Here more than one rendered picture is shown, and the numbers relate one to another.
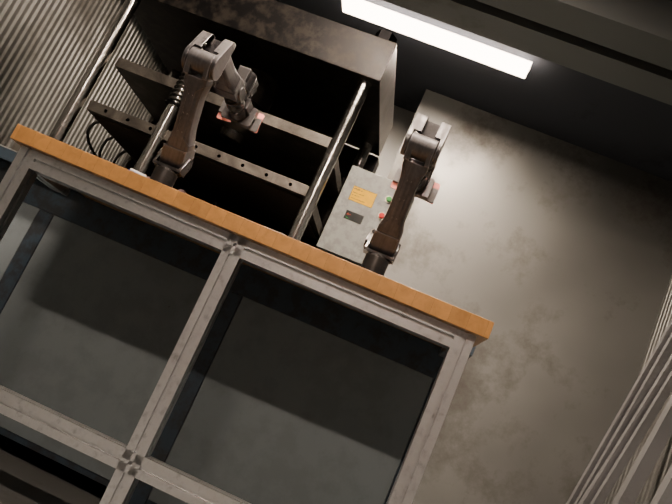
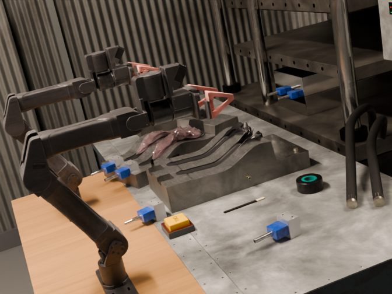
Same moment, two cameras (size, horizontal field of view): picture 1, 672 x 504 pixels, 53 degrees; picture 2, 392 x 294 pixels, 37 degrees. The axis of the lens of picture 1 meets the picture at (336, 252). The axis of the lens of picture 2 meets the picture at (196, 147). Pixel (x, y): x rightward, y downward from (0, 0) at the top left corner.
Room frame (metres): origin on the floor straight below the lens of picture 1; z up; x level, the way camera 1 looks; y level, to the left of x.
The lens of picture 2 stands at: (1.34, -1.42, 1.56)
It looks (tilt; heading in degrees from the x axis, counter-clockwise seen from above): 18 degrees down; 65
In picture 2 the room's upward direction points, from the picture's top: 12 degrees counter-clockwise
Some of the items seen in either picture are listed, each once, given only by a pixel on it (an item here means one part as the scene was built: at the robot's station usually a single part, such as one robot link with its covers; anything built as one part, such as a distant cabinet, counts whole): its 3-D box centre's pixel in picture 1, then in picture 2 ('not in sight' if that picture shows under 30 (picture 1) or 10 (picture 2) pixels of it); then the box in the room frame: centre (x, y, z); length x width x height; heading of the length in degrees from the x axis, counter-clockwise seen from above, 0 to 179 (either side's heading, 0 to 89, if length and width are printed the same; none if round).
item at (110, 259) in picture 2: (380, 248); (109, 247); (1.66, -0.10, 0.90); 0.09 x 0.06 x 0.06; 83
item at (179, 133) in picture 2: not in sight; (169, 136); (2.18, 0.61, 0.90); 0.26 x 0.18 x 0.08; 8
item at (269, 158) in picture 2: not in sight; (224, 160); (2.21, 0.25, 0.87); 0.50 x 0.26 x 0.14; 171
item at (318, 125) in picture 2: not in sight; (348, 96); (3.17, 0.70, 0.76); 1.30 x 0.84 x 0.06; 81
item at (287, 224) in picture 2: not in sight; (275, 231); (2.06, -0.24, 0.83); 0.13 x 0.05 x 0.05; 1
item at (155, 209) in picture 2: not in sight; (143, 215); (1.86, 0.17, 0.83); 0.13 x 0.05 x 0.05; 4
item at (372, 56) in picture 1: (255, 88); not in sight; (3.17, 0.70, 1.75); 1.30 x 0.84 x 0.61; 81
